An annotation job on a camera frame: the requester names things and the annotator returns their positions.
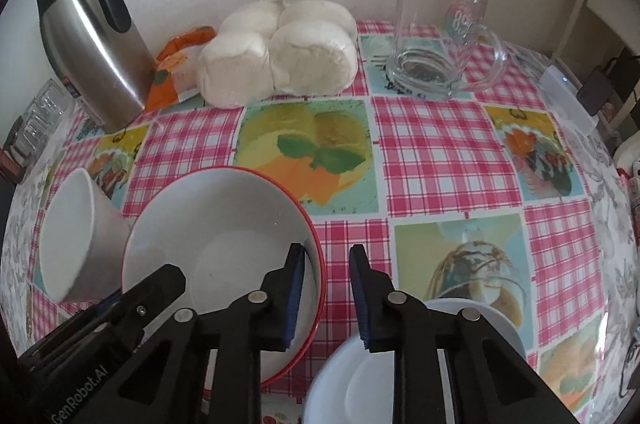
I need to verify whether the clear glass mug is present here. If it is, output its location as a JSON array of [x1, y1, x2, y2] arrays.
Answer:
[[385, 0, 509, 99]]

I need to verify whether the small white cup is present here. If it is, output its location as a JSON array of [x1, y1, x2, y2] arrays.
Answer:
[[38, 167, 132, 304]]

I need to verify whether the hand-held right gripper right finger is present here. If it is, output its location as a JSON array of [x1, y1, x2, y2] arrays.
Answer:
[[348, 244, 576, 424]]

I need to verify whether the stainless steel thermos jug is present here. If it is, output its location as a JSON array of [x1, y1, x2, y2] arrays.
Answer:
[[30, 0, 153, 135]]

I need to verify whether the pale blue bowl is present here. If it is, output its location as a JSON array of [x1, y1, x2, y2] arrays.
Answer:
[[303, 297, 527, 424]]

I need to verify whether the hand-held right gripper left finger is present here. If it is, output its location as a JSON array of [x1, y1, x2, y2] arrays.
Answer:
[[107, 243, 307, 424]]

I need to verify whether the bag of white steamed buns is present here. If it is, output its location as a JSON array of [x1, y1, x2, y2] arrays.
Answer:
[[196, 0, 359, 109]]

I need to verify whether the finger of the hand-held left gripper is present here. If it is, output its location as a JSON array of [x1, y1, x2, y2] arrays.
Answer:
[[107, 263, 188, 347]]

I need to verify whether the strawberry print bowl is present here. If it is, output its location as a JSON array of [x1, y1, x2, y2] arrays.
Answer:
[[121, 166, 328, 389]]

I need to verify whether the white power strip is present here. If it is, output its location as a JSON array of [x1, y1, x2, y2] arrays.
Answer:
[[542, 64, 598, 136]]

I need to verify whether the black charger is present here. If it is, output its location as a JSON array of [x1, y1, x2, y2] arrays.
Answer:
[[577, 69, 613, 117]]

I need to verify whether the orange snack packet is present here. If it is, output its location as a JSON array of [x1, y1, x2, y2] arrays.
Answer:
[[145, 25, 217, 111]]

